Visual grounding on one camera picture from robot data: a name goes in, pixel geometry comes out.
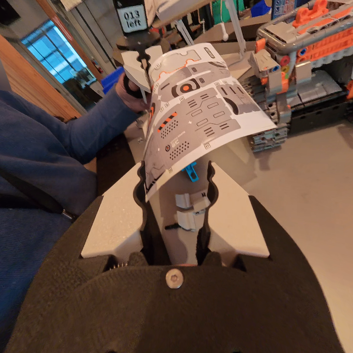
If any blue plastic brick tool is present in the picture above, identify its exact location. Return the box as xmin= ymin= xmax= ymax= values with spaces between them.
xmin=181 ymin=162 xmax=199 ymax=182

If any robot sticker sheet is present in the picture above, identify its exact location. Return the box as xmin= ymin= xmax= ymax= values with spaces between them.
xmin=143 ymin=43 xmax=278 ymax=202

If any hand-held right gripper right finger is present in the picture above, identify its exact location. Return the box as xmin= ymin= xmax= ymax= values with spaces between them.
xmin=202 ymin=161 xmax=270 ymax=259

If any person's left hand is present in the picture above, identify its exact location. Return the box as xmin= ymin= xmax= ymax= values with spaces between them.
xmin=115 ymin=77 xmax=151 ymax=113

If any grey orange tracked toy robot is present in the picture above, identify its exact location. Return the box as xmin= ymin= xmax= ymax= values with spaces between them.
xmin=238 ymin=0 xmax=353 ymax=154

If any grey plastic panel assembly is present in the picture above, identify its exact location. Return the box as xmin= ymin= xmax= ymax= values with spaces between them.
xmin=165 ymin=191 xmax=212 ymax=233

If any white stand base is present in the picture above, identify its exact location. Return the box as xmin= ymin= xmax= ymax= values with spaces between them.
xmin=218 ymin=41 xmax=257 ymax=81

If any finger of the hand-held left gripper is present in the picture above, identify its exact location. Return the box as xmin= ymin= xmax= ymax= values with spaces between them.
xmin=121 ymin=50 xmax=152 ymax=93
xmin=144 ymin=45 xmax=164 ymax=73

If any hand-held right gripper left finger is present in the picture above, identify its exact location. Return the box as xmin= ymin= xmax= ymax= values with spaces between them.
xmin=81 ymin=161 xmax=148 ymax=259

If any black lanyard strap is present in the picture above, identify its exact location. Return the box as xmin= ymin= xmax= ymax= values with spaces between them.
xmin=0 ymin=168 xmax=78 ymax=222

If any person's left forearm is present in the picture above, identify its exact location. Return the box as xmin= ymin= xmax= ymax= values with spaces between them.
xmin=65 ymin=85 xmax=142 ymax=165

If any wooden booklet stand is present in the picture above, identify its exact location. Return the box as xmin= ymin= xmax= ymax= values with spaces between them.
xmin=152 ymin=0 xmax=213 ymax=28

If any blue storage bin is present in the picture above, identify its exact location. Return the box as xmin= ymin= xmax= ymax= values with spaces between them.
xmin=101 ymin=66 xmax=126 ymax=96

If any glass window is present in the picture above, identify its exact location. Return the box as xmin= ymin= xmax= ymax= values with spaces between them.
xmin=22 ymin=19 xmax=97 ymax=84

